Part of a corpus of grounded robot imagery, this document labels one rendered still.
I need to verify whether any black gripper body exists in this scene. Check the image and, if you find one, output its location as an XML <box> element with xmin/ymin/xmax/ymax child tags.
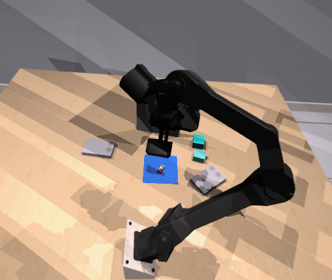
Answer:
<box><xmin>146</xmin><ymin>116</ymin><xmax>173</xmax><ymax>158</ymax></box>

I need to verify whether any blue flat square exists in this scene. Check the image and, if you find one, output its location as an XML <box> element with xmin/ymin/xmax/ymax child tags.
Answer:
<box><xmin>143</xmin><ymin>154</ymin><xmax>178</xmax><ymax>184</ymax></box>

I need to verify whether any small turquoise cube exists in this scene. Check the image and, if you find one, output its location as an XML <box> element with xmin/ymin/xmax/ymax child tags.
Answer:
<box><xmin>192</xmin><ymin>149</ymin><xmax>206</xmax><ymax>163</ymax></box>

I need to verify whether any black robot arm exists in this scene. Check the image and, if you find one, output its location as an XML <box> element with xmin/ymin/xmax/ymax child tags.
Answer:
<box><xmin>119</xmin><ymin>64</ymin><xmax>296</xmax><ymax>263</ymax></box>

